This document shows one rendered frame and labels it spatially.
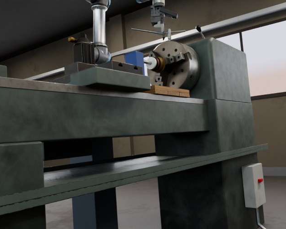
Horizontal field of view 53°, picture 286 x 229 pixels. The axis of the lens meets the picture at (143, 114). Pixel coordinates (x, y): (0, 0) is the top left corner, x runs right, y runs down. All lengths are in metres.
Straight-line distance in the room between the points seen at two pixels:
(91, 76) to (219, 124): 0.95
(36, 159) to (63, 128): 0.15
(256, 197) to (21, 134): 1.51
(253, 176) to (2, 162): 1.51
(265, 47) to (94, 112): 3.81
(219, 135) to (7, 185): 1.21
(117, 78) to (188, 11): 4.24
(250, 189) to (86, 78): 1.33
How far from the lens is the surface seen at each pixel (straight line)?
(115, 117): 1.13
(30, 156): 0.87
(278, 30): 4.66
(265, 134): 4.52
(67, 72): 1.36
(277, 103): 4.50
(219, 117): 1.74
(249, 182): 1.98
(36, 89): 0.94
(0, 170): 0.84
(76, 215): 1.94
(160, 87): 1.35
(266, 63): 4.58
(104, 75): 1.03
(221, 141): 1.75
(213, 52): 1.81
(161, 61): 1.65
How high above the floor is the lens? 0.67
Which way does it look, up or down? 5 degrees up
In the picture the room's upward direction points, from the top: 4 degrees counter-clockwise
